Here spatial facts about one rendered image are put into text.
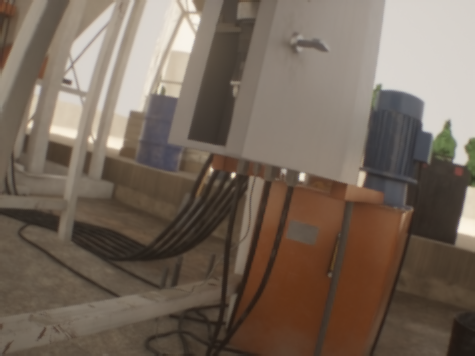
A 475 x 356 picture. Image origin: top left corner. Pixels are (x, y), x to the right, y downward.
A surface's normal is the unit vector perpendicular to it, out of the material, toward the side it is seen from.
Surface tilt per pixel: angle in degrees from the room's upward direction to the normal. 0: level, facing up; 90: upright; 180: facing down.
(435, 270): 90
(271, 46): 90
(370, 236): 90
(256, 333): 90
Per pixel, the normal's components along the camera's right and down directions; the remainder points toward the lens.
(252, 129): 0.87, 0.22
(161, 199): -0.48, -0.07
